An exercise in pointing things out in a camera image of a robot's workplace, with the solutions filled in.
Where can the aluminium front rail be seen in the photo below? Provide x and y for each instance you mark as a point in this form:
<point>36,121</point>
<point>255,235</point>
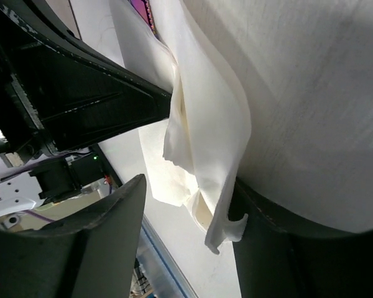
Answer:
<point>164,276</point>

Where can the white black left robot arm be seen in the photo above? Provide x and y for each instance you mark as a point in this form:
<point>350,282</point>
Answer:
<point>48,178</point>

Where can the white paper napkin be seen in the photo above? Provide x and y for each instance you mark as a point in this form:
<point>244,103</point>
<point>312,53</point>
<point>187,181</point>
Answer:
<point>192,156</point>

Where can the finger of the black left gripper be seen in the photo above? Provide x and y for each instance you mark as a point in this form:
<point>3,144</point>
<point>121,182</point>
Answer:
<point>55,113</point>
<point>37,19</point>

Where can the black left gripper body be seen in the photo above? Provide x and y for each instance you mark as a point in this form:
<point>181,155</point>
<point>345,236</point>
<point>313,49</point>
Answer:
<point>22,135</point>

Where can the iridescent rainbow steak knife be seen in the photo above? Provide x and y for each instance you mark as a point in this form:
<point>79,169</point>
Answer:
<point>143,8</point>

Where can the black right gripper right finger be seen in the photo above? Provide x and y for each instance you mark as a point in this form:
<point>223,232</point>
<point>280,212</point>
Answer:
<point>284,255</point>

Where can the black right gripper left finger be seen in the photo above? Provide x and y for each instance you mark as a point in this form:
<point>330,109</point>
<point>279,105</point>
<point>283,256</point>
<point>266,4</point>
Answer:
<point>90,253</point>

